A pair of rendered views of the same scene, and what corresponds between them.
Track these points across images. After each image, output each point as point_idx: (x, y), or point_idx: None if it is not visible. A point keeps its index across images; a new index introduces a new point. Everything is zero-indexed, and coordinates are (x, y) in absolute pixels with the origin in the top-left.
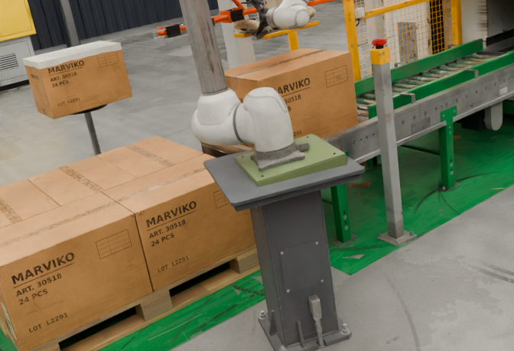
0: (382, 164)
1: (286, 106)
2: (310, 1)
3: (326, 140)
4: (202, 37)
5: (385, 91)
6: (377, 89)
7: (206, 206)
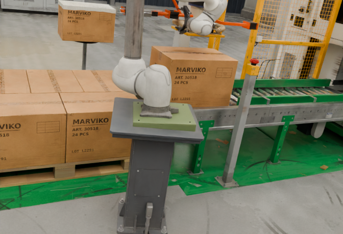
0: (231, 135)
1: (171, 82)
2: (221, 21)
3: (202, 109)
4: (132, 21)
5: (248, 92)
6: (243, 89)
7: None
